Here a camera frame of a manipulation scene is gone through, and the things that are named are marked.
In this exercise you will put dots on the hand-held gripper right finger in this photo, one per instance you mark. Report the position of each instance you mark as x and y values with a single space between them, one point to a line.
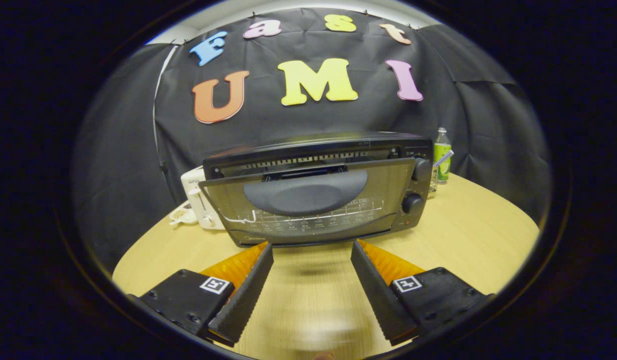
378 295

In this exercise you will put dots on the blue checked straw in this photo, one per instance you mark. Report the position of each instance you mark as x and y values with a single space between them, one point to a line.
444 159

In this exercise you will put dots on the black toaster oven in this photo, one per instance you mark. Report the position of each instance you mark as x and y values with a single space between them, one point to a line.
308 192

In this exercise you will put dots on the black backdrop cloth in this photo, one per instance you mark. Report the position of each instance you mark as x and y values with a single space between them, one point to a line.
288 120

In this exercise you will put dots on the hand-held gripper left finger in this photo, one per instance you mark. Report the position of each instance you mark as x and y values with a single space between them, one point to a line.
246 295

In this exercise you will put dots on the small white dish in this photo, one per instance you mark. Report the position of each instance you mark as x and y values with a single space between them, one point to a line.
182 216

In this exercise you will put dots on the white pop-up toaster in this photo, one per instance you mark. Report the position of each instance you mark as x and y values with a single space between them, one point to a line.
196 200

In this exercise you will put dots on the green drink bottle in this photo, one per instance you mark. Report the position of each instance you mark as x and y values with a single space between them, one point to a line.
442 170

